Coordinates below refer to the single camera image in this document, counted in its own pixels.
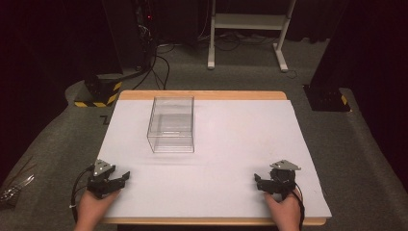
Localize person's right hand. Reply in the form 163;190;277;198
264;188;303;231

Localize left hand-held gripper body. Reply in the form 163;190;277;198
86;158;117;199

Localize clear plastic box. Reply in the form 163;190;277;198
146;94;196;154

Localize black pillar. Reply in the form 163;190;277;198
309;0;364;91

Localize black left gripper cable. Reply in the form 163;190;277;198
69;165;96;223

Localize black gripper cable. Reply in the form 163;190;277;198
292;182;306;231
69;165;96;223

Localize white metal stand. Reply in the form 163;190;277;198
207;0;298;73

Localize black equipment tower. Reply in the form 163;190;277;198
101;0;159;71

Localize clear plastic bag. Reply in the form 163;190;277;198
0;155;37;208

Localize black yellow striped stand base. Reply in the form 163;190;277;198
73;73;124;109

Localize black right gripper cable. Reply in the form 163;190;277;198
292;182;306;231

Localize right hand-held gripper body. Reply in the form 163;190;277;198
265;159;302;200

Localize person's left hand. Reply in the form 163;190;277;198
73;188;122;231

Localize black floor cables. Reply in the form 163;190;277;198
132;41;171;91

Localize white table mat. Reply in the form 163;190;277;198
96;98;333;220

